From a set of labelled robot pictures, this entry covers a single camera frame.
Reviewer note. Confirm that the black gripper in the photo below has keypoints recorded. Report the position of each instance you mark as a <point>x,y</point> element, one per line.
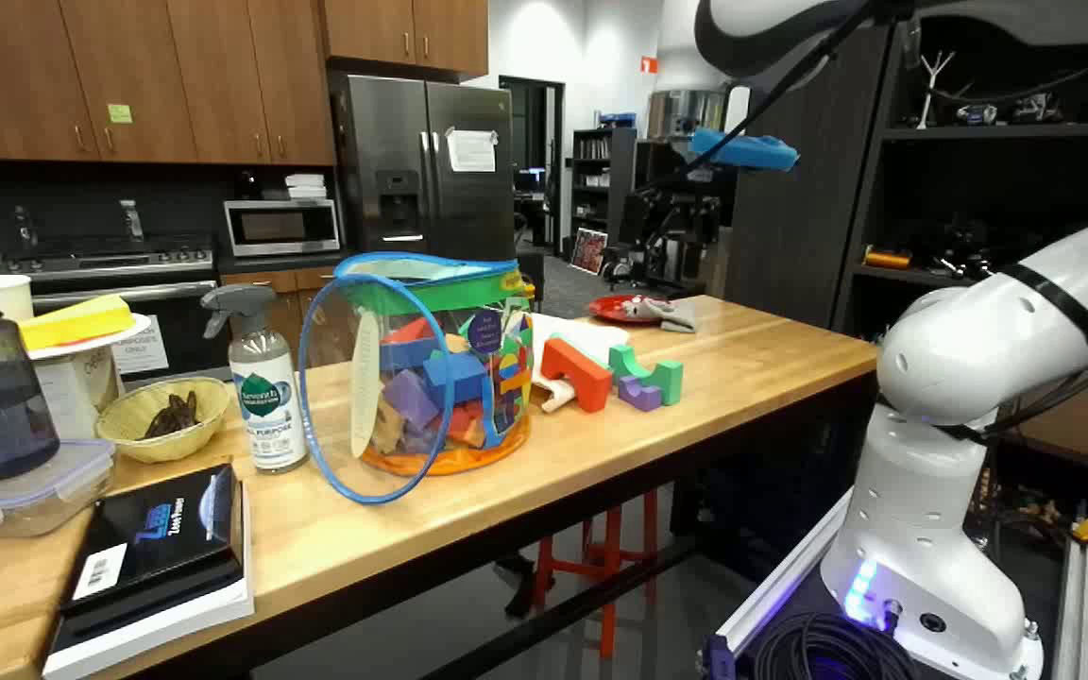
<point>685,214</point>

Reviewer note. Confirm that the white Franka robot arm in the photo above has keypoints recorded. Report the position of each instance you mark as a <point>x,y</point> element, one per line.
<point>936,502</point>

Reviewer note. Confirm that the green stepped foam block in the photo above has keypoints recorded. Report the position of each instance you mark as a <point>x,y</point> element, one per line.
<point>661,379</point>

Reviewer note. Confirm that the purple foam block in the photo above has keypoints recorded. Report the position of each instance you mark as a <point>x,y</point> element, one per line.
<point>641,394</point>

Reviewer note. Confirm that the red foam block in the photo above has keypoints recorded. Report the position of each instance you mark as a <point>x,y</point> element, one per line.
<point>577,374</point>

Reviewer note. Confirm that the beige wooden block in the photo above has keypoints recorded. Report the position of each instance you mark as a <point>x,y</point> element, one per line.
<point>548,398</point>

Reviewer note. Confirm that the black background shelf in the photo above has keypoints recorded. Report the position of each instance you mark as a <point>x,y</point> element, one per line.
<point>593,191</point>

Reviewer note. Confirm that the gray cloth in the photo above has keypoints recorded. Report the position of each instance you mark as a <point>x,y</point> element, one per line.
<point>659,311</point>

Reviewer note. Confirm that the red plate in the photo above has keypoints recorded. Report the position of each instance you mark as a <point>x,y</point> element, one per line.
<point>610,306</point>

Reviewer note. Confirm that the red exit sign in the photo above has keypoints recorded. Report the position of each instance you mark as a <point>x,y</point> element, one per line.
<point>651,63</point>

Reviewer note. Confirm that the white folded cloth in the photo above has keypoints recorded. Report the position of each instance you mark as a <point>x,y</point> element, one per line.
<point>577,331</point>

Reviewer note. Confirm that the orange object on shelf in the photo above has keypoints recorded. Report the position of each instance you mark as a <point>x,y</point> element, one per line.
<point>886,258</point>

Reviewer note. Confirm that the white paper on fridge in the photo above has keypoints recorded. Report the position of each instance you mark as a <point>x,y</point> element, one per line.
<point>469,154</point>

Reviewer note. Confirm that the clear plastic toy bin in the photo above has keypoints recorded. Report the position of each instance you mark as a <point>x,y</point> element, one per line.
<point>442,379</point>

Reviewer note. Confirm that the stainless steel fridge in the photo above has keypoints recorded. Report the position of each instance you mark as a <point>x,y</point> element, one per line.
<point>379,154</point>

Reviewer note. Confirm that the wooden cabinet above fridge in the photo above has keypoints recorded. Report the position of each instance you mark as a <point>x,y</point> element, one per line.
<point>405,33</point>

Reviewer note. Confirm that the red metal stool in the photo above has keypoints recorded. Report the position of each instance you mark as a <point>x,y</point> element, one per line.
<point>605,567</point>

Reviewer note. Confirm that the white stacked containers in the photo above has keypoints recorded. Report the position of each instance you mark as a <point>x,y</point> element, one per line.
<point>304,186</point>

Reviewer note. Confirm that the silver microwave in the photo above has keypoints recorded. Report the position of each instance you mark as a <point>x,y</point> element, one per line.
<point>281,229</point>

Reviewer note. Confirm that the clear spray bottle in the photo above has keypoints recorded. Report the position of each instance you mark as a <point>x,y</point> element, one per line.
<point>265,402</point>

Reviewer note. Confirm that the dark food pieces in bowl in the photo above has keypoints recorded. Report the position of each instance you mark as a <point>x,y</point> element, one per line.
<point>172,413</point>

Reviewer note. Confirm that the black kitchen stove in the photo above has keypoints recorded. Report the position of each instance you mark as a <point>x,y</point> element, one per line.
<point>130,266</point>

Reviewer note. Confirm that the white paper on stove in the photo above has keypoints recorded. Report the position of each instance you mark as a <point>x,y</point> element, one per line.
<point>141,344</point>

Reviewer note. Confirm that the wooden upper kitchen cabinets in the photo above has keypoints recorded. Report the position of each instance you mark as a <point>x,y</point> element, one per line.
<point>130,76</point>

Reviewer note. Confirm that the green sticker on cabinet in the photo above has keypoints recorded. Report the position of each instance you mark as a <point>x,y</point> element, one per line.
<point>120,116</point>

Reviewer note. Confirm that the white plate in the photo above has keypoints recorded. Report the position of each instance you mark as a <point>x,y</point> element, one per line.
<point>121,336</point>

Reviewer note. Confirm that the yellow-green bowl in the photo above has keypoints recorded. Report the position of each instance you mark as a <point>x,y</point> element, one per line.
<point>127,423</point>

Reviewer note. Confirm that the yellow sponge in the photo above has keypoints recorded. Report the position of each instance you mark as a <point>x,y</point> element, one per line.
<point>73,321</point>

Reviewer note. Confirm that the black book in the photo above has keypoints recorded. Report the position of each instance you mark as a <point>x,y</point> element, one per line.
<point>151,540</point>

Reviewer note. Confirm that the white bucket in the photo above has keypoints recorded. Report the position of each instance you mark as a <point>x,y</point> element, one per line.
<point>73,390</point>

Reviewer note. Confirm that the clear plastic food container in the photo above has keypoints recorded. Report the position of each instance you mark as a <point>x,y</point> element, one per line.
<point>18,495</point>

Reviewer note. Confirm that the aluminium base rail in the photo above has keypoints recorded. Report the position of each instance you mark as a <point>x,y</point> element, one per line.
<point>773,591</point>

